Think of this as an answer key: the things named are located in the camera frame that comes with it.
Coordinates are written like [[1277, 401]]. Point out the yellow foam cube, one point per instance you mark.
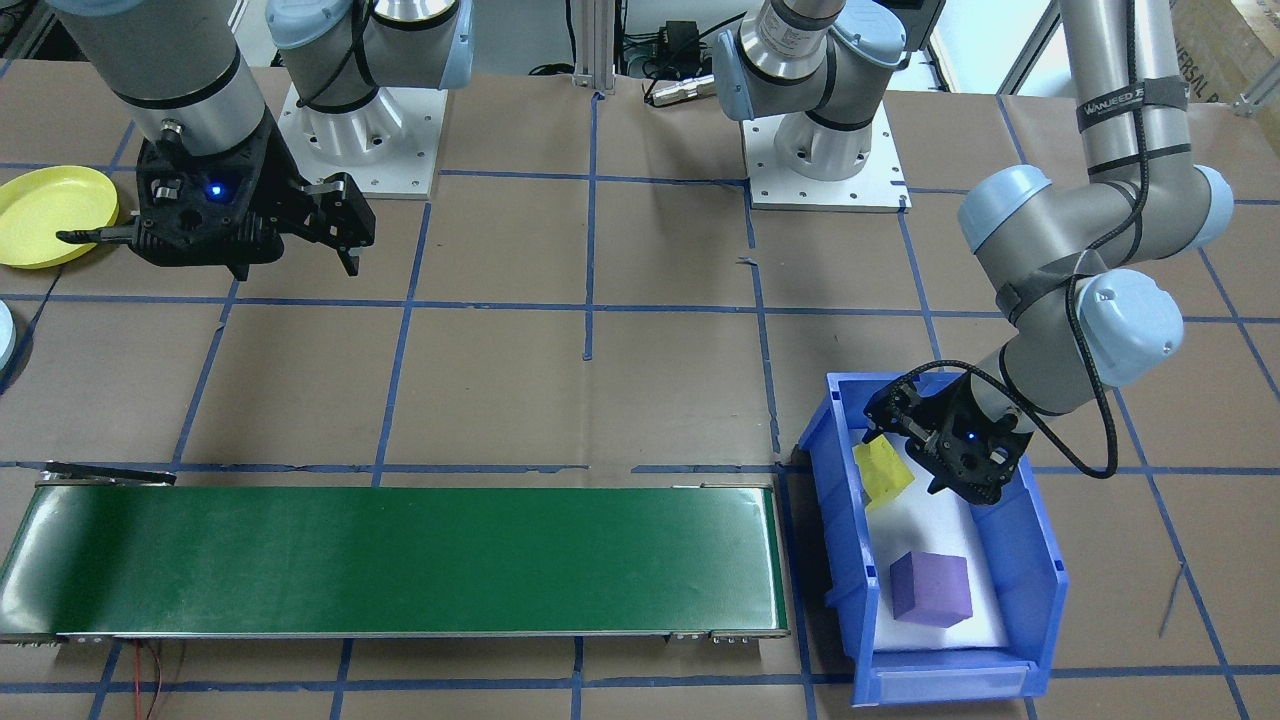
[[885, 480]]

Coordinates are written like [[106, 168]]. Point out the purple foam cube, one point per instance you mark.
[[930, 590]]

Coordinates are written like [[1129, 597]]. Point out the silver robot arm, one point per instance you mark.
[[180, 70], [1070, 225]]

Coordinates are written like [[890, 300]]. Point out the yellow plate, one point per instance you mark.
[[50, 215]]

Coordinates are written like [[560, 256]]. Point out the pale blue plate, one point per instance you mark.
[[5, 335]]

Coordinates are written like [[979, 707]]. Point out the blue plastic storage bin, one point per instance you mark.
[[1025, 590]]

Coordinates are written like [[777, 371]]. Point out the white foam pad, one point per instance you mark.
[[930, 640]]

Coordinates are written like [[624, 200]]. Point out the green conveyor belt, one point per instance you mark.
[[400, 560]]

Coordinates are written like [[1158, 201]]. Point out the silver cylindrical connector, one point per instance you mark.
[[680, 90]]

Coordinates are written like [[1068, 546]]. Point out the black power adapter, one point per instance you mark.
[[681, 36]]

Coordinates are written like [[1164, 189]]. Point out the aluminium profile bar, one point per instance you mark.
[[1262, 100]]

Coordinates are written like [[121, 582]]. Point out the brown cardboard box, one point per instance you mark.
[[1240, 40]]

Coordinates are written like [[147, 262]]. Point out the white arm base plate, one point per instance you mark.
[[420, 170], [880, 195]]

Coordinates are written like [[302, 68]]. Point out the aluminium profile post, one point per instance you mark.
[[597, 50]]

